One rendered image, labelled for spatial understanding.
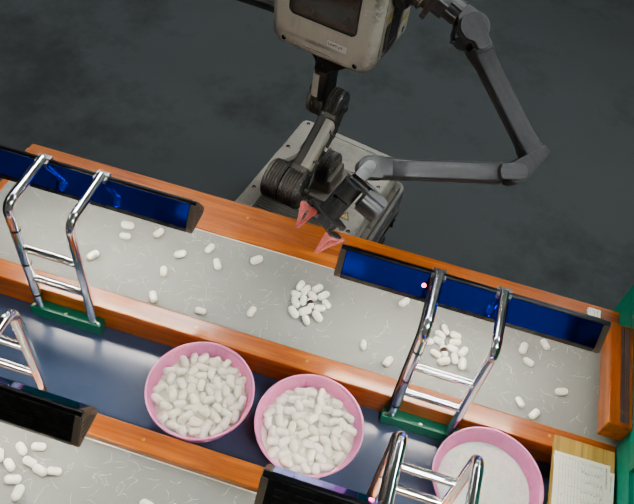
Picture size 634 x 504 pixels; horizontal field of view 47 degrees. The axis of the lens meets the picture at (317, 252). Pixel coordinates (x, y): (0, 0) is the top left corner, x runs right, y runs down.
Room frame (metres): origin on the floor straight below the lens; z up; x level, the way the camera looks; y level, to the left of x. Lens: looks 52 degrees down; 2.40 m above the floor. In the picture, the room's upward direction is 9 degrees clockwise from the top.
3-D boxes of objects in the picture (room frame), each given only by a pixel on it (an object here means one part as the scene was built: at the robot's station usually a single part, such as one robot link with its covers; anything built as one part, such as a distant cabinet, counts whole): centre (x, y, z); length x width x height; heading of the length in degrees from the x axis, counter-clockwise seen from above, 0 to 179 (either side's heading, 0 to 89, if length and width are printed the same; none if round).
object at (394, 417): (0.93, -0.34, 0.90); 0.20 x 0.19 x 0.45; 81
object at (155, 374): (0.82, 0.23, 0.72); 0.27 x 0.27 x 0.10
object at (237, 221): (1.34, 0.03, 0.67); 1.81 x 0.12 x 0.19; 81
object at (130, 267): (1.13, 0.06, 0.73); 1.81 x 0.30 x 0.02; 81
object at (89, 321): (1.08, 0.62, 0.90); 0.20 x 0.19 x 0.45; 81
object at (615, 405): (1.00, -0.80, 0.83); 0.30 x 0.06 x 0.07; 171
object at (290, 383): (0.77, -0.05, 0.72); 0.27 x 0.27 x 0.10
